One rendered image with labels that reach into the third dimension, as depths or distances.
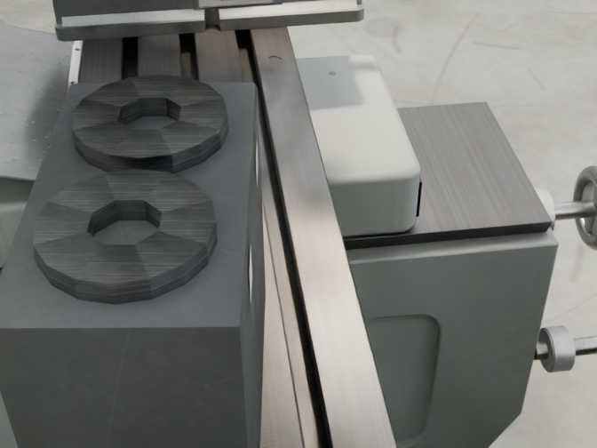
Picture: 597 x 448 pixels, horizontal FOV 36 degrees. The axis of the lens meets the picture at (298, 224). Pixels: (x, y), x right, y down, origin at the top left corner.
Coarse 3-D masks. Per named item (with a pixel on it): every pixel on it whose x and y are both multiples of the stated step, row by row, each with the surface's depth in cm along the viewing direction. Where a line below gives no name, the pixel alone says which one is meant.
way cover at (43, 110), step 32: (0, 32) 114; (32, 32) 117; (0, 64) 108; (32, 64) 111; (64, 64) 113; (0, 96) 104; (32, 96) 105; (64, 96) 107; (0, 128) 99; (32, 128) 100; (0, 160) 94; (32, 160) 96
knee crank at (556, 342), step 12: (540, 336) 124; (552, 336) 121; (564, 336) 121; (540, 348) 122; (552, 348) 120; (564, 348) 120; (576, 348) 122; (588, 348) 122; (540, 360) 125; (552, 360) 121; (564, 360) 120
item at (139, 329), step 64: (64, 128) 55; (128, 128) 52; (192, 128) 52; (256, 128) 57; (64, 192) 48; (128, 192) 48; (192, 192) 48; (256, 192) 56; (64, 256) 44; (128, 256) 44; (192, 256) 44; (256, 256) 56; (0, 320) 42; (64, 320) 42; (128, 320) 42; (192, 320) 42; (256, 320) 55; (0, 384) 44; (64, 384) 44; (128, 384) 44; (192, 384) 44; (256, 384) 55
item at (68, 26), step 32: (64, 0) 101; (96, 0) 102; (128, 0) 102; (160, 0) 103; (192, 0) 103; (224, 0) 103; (256, 0) 104; (288, 0) 104; (320, 0) 105; (352, 0) 105; (64, 32) 102; (96, 32) 102; (128, 32) 103; (160, 32) 103; (192, 32) 104
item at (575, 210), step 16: (592, 176) 125; (544, 192) 124; (576, 192) 131; (592, 192) 126; (560, 208) 126; (576, 208) 126; (592, 208) 126; (576, 224) 132; (592, 224) 128; (592, 240) 127
